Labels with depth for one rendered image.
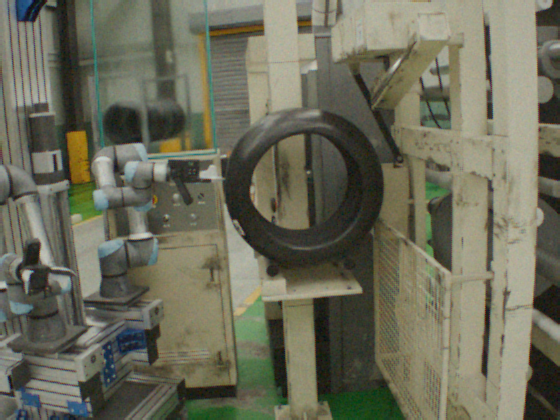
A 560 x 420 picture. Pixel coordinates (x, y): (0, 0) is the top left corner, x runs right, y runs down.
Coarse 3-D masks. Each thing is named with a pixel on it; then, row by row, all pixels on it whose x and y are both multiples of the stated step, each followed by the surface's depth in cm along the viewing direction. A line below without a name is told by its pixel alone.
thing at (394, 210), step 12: (384, 168) 248; (396, 168) 229; (384, 180) 230; (396, 180) 230; (384, 192) 230; (396, 192) 231; (384, 204) 231; (396, 204) 232; (384, 216) 232; (396, 216) 233; (372, 228) 242; (396, 228) 234
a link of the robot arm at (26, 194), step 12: (12, 168) 181; (12, 180) 179; (24, 180) 183; (24, 192) 182; (36, 192) 186; (24, 204) 183; (36, 204) 185; (24, 216) 182; (36, 216) 183; (24, 228) 183; (36, 228) 182; (48, 240) 185; (48, 252) 183; (48, 264) 181; (48, 276) 181; (48, 288) 179; (60, 288) 182
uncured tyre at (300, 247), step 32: (256, 128) 195; (288, 128) 192; (320, 128) 193; (352, 128) 196; (256, 160) 193; (352, 160) 223; (224, 192) 201; (352, 192) 226; (256, 224) 197; (320, 224) 229; (352, 224) 200; (288, 256) 200; (320, 256) 201
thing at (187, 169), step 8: (168, 160) 202; (176, 160) 202; (184, 160) 201; (192, 160) 205; (168, 168) 201; (176, 168) 203; (184, 168) 201; (192, 168) 202; (168, 176) 201; (176, 176) 204; (184, 176) 202; (192, 176) 203
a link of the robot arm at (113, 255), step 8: (112, 240) 245; (120, 240) 242; (104, 248) 236; (112, 248) 236; (120, 248) 239; (104, 256) 236; (112, 256) 236; (120, 256) 238; (128, 256) 239; (104, 264) 237; (112, 264) 237; (120, 264) 239; (128, 264) 240; (104, 272) 238; (112, 272) 237; (120, 272) 239
